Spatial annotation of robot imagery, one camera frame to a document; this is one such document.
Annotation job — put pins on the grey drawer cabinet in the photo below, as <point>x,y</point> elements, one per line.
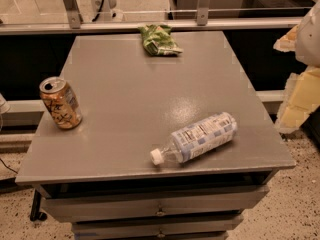
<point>99,176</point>

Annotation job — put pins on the green jalapeno chip bag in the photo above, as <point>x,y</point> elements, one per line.
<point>157,40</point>

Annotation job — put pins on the orange soda can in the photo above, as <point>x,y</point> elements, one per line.
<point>61,102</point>

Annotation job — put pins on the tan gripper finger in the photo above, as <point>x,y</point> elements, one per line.
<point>287,42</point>
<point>301,99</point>

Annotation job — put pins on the clear plastic water bottle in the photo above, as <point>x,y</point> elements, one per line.
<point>196,139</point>

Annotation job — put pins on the metal railing frame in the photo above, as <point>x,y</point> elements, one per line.
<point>37,17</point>

